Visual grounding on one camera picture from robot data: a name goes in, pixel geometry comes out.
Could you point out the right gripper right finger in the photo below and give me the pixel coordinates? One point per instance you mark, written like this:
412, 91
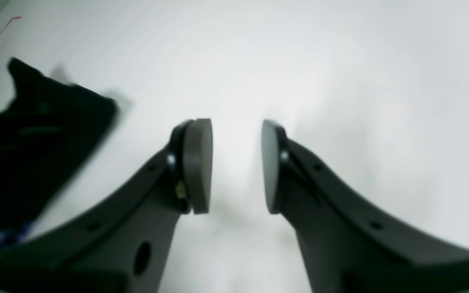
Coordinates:
348, 244

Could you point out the black graphic t-shirt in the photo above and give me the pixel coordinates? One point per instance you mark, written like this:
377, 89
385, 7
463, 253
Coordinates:
47, 132

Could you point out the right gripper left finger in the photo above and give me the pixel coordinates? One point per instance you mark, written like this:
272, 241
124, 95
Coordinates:
121, 245

